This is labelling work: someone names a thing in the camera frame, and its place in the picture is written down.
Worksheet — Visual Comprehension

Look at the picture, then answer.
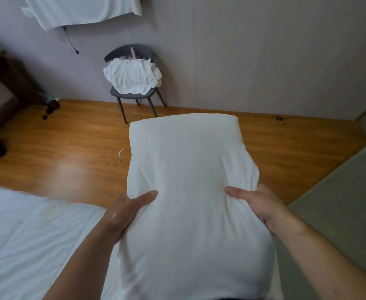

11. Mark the person's left hand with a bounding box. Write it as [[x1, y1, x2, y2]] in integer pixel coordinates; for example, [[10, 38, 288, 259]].
[[101, 190, 158, 246]]

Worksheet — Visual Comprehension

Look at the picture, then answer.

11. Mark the person's right hand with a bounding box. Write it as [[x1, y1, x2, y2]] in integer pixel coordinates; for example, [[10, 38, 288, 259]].
[[224, 183, 295, 237]]

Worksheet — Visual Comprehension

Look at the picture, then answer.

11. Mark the white pillow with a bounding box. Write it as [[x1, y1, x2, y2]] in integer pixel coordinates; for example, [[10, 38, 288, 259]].
[[116, 113, 275, 300]]

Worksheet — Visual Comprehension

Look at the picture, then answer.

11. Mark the person's left forearm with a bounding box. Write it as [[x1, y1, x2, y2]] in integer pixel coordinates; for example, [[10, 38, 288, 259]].
[[41, 221, 120, 300]]

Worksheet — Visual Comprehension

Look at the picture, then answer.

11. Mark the person's right forearm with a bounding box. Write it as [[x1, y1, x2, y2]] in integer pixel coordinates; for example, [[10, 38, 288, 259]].
[[274, 215, 366, 300]]

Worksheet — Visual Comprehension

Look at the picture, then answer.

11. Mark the dark grey chair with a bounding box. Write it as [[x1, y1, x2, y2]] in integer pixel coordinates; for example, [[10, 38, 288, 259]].
[[104, 44, 167, 124]]

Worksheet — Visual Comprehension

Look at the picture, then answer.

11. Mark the white crumpled sheet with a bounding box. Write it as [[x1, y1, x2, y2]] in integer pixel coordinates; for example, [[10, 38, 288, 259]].
[[103, 57, 162, 95]]

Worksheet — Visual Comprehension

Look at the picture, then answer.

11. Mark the white bed duvet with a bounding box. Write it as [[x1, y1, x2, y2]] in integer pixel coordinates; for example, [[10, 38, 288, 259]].
[[0, 183, 129, 300]]

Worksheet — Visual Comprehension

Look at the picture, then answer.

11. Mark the dark bundle on floor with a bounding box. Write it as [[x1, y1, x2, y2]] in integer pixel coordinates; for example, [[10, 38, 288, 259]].
[[42, 97, 60, 120]]

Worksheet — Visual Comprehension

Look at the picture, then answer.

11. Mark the dark wooden desk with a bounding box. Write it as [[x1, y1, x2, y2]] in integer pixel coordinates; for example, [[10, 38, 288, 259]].
[[0, 50, 46, 135]]

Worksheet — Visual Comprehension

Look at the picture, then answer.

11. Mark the white hanging cloth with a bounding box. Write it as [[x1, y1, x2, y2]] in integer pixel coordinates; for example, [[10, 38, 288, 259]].
[[20, 0, 142, 31]]

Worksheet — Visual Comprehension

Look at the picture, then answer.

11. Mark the thin wire loop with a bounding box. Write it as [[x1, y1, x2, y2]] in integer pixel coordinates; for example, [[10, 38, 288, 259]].
[[109, 148, 125, 167]]

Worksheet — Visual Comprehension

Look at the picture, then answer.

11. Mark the black hanging cable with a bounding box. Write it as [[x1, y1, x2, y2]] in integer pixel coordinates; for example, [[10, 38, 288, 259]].
[[63, 26, 80, 55]]

